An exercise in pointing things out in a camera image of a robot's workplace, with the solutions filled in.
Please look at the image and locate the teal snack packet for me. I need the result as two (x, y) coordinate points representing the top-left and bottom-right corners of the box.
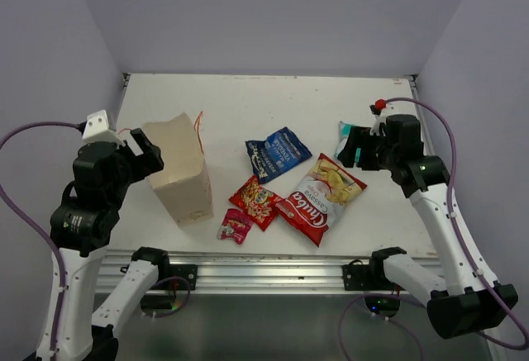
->
(334, 121), (361, 164)

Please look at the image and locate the red Chuba cassava chips bag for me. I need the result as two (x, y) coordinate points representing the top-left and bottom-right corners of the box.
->
(274, 154), (367, 246)

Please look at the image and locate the white paper bag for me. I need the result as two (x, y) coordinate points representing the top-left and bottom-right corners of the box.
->
(142, 113), (213, 226)

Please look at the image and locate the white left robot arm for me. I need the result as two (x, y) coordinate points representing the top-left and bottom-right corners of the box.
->
(32, 128), (172, 360)

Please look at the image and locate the blue salt vinegar chips bag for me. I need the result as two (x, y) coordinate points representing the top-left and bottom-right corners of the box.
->
(245, 127), (312, 185)

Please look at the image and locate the red snack packet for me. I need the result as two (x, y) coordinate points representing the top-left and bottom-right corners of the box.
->
(229, 175), (283, 231)

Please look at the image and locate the black right base bracket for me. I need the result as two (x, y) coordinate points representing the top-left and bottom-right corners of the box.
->
(341, 259), (373, 292)

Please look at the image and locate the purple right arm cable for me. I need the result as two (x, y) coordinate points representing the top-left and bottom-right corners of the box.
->
(338, 96), (529, 361)

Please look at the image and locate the aluminium mounting rail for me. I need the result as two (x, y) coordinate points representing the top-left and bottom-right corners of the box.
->
(94, 251), (447, 296)

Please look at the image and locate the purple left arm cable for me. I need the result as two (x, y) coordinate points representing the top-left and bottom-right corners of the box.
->
(0, 121), (83, 358)

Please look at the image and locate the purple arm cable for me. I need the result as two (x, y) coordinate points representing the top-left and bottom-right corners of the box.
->
(338, 96), (529, 361)
(0, 121), (83, 358)

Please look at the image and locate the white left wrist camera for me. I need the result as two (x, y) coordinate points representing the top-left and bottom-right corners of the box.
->
(82, 110), (125, 146)

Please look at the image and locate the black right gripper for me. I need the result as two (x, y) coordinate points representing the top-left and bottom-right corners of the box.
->
(338, 126), (398, 171)

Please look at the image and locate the small pink snack packet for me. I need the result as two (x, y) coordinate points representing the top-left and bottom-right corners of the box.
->
(217, 208), (254, 245)

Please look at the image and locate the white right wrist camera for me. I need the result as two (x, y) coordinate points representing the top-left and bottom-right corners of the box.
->
(369, 99), (393, 135)

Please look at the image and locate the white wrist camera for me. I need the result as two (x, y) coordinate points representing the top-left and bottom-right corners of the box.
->
(369, 99), (393, 135)
(82, 110), (125, 146)

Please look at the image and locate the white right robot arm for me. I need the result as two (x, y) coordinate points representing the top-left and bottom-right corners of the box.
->
(338, 114), (518, 340)

